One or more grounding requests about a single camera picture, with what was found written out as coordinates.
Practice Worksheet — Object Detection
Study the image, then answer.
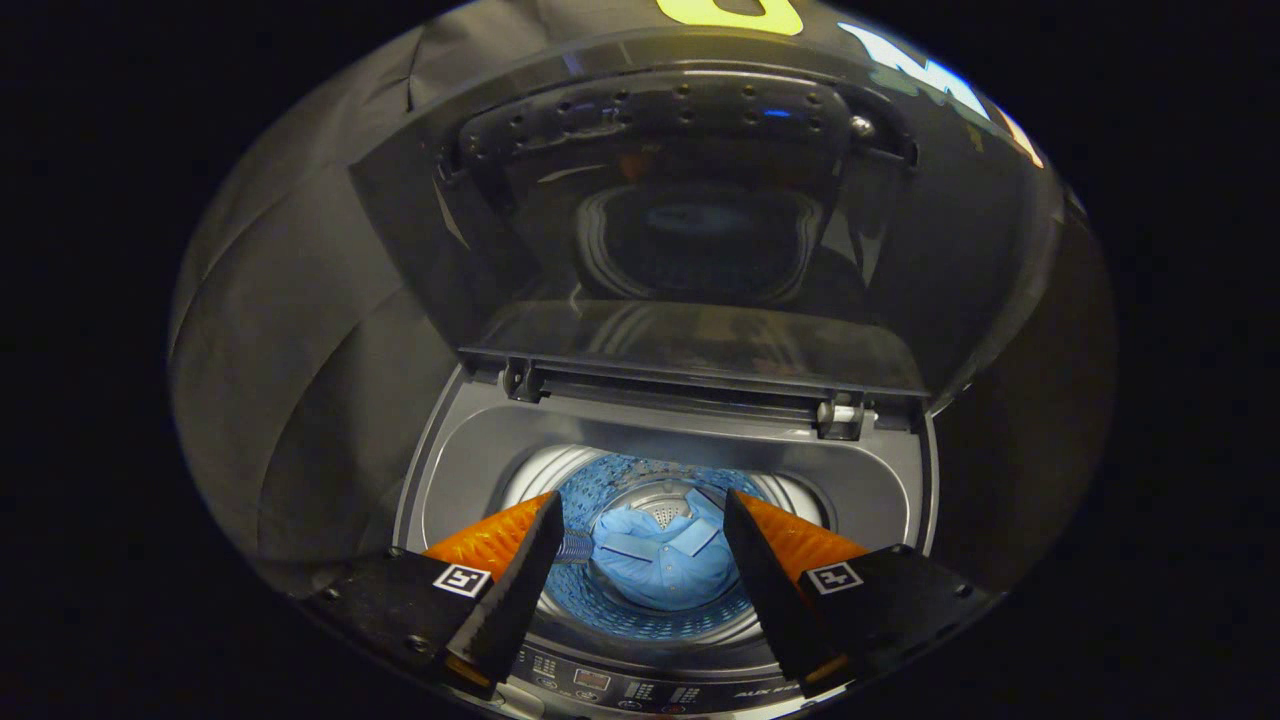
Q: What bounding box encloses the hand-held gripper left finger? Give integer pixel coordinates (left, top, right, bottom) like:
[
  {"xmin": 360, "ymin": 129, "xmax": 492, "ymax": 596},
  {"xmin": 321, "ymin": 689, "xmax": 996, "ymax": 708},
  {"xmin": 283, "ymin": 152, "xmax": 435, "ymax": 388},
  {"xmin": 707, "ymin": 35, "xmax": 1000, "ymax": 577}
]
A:
[{"xmin": 305, "ymin": 492, "xmax": 567, "ymax": 699}]

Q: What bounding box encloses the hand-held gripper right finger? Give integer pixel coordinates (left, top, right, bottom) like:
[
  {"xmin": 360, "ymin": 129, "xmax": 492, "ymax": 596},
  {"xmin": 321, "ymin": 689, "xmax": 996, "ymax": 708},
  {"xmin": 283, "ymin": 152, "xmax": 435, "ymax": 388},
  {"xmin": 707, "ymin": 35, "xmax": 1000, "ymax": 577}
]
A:
[{"xmin": 722, "ymin": 489, "xmax": 1001, "ymax": 693}]

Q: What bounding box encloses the light blue polo shirt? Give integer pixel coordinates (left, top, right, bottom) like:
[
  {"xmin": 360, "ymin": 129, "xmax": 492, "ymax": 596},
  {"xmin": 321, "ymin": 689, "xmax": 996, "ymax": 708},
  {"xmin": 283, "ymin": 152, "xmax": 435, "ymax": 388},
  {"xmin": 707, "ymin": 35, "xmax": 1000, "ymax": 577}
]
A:
[{"xmin": 590, "ymin": 490, "xmax": 743, "ymax": 613}]

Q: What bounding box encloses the dark glass washing machine lid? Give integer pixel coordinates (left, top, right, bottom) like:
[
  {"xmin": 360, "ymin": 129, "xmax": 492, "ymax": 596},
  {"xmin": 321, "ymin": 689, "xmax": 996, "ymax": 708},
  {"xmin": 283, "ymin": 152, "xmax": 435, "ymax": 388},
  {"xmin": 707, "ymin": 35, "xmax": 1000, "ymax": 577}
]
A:
[{"xmin": 348, "ymin": 25, "xmax": 1067, "ymax": 417}]

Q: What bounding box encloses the black backdrop cloth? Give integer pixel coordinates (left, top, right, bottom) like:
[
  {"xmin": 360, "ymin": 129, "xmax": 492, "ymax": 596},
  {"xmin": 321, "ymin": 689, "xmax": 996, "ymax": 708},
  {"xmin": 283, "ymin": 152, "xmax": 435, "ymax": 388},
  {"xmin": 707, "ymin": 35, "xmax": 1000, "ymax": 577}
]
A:
[{"xmin": 168, "ymin": 0, "xmax": 1119, "ymax": 601}]

